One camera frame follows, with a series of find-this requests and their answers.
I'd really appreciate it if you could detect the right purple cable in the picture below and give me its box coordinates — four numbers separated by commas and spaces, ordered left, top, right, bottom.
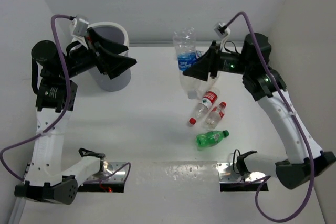
223, 11, 316, 222

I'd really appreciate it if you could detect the large clear blue-label bottle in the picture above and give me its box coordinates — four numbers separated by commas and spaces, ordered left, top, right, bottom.
173, 27, 218, 100

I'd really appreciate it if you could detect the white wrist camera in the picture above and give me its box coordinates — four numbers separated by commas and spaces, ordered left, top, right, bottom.
214, 22, 231, 51
69, 15, 89, 46

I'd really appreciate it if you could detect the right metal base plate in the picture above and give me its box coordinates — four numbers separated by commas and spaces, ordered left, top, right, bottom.
217, 162, 266, 185

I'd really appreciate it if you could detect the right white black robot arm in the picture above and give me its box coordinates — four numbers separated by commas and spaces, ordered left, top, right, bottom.
183, 34, 335, 189

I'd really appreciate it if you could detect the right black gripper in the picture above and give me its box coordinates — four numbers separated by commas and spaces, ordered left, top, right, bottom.
182, 40, 250, 81

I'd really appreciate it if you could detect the metal base plate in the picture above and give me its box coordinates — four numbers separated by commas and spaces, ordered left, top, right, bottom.
82, 161, 130, 185
217, 162, 266, 185

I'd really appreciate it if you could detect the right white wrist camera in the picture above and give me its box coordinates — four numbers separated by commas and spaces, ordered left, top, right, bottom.
214, 22, 231, 51

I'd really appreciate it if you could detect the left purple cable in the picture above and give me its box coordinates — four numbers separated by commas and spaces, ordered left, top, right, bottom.
0, 14, 131, 186

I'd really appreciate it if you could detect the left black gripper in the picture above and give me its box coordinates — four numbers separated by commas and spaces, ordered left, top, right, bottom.
59, 27, 135, 79

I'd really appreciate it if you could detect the purple cable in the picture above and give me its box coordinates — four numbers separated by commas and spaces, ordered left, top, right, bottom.
223, 11, 316, 222
0, 14, 131, 186

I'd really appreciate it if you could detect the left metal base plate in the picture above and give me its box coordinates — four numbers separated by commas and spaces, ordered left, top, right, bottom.
82, 161, 130, 185

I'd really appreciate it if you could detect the small clear red-label bottle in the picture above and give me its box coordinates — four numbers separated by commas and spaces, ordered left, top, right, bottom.
205, 102, 226, 129

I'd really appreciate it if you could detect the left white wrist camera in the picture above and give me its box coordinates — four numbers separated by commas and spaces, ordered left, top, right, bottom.
69, 15, 89, 46

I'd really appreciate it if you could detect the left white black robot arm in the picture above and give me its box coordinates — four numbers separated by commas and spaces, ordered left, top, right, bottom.
14, 27, 136, 205

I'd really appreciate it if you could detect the green plastic bottle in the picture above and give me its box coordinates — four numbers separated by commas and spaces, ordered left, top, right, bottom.
196, 130, 229, 149

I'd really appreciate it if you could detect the clear bottle red-white label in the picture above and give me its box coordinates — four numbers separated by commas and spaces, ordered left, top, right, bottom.
189, 87, 220, 125

